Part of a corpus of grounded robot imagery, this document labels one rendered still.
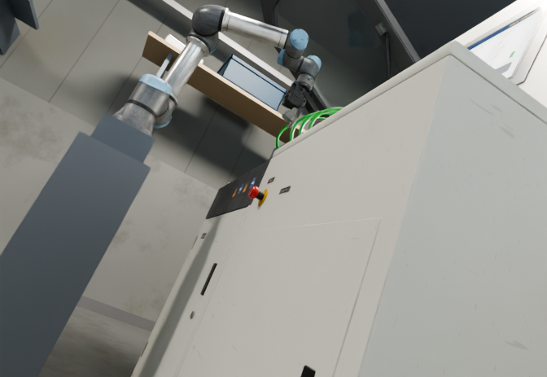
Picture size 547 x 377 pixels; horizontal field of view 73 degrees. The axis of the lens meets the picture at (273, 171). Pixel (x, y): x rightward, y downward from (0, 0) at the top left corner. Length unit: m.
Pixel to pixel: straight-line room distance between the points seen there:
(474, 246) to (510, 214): 0.08
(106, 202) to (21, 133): 2.23
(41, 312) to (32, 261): 0.14
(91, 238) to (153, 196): 2.14
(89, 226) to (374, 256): 0.95
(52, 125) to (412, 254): 3.18
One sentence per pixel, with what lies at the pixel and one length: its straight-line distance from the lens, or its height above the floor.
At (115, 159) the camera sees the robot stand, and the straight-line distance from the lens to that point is 1.28.
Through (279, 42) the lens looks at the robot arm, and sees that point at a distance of 1.62.
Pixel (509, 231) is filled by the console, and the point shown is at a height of 0.75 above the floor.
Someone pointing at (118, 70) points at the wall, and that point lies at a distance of 3.61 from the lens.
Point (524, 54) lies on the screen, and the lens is 0.98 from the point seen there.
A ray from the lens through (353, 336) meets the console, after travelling 0.47.
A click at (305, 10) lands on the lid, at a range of 1.92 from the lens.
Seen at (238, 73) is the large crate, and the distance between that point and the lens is 3.12.
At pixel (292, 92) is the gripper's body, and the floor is 1.38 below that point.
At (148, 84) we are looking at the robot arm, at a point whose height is 1.07.
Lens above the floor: 0.55
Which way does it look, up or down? 18 degrees up
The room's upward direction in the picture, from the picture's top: 23 degrees clockwise
